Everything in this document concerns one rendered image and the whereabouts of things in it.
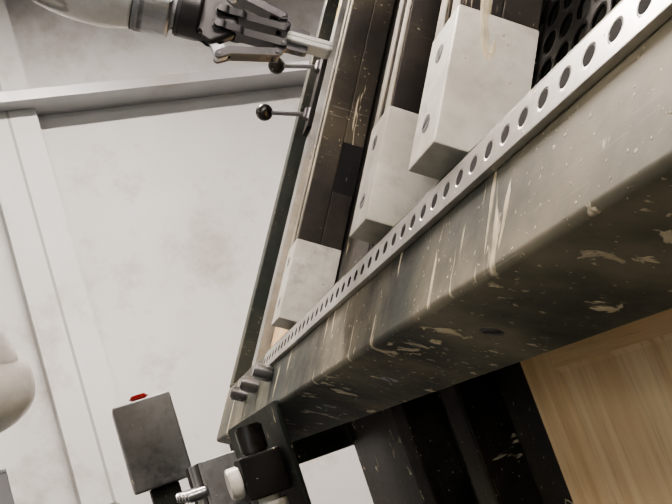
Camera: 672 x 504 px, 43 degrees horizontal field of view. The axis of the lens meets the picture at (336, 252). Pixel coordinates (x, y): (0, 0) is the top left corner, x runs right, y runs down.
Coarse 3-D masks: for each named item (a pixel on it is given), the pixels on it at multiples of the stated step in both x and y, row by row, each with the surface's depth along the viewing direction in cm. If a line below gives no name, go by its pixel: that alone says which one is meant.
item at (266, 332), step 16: (336, 32) 190; (336, 48) 189; (320, 96) 184; (320, 112) 183; (304, 160) 179; (304, 176) 178; (288, 224) 175; (288, 240) 174; (272, 288) 171; (272, 304) 169; (272, 336) 167; (256, 352) 168
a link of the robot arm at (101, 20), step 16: (32, 0) 122; (48, 0) 121; (64, 0) 120; (80, 0) 120; (96, 0) 120; (112, 0) 120; (128, 0) 121; (64, 16) 124; (80, 16) 122; (96, 16) 122; (112, 16) 122; (128, 16) 122
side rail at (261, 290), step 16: (336, 0) 220; (320, 32) 217; (304, 96) 211; (304, 144) 207; (288, 160) 205; (288, 176) 204; (288, 192) 202; (288, 208) 201; (272, 224) 199; (272, 240) 198; (272, 256) 197; (272, 272) 196; (256, 288) 194; (256, 304) 193; (256, 320) 192; (256, 336) 191; (240, 352) 189; (240, 368) 188
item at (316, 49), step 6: (288, 36) 128; (294, 36) 129; (294, 42) 129; (300, 42) 129; (306, 42) 129; (312, 42) 129; (312, 48) 130; (318, 48) 129; (324, 48) 129; (330, 48) 129; (312, 54) 131; (318, 54) 131; (324, 54) 131
